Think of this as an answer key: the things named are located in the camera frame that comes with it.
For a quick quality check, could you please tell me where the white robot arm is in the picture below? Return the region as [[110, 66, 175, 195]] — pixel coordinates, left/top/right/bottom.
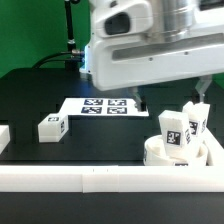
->
[[80, 0, 224, 107]]

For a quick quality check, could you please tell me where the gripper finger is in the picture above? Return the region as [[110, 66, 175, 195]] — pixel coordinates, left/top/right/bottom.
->
[[195, 75, 212, 102], [132, 87, 146, 112]]

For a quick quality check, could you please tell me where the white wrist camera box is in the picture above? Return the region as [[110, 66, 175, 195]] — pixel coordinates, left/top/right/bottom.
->
[[91, 0, 153, 38]]

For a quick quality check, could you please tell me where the white U-shaped fence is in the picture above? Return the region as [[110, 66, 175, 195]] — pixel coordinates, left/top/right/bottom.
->
[[0, 132, 224, 193]]

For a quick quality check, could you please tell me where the black cable bundle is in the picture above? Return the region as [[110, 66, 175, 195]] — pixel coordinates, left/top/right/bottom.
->
[[32, 49, 86, 69]]

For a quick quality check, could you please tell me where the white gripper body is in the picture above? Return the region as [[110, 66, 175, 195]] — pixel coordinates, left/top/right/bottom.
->
[[87, 33, 224, 91]]

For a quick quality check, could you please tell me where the white marker sheet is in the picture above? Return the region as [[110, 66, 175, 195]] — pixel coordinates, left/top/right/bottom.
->
[[60, 98, 149, 117]]

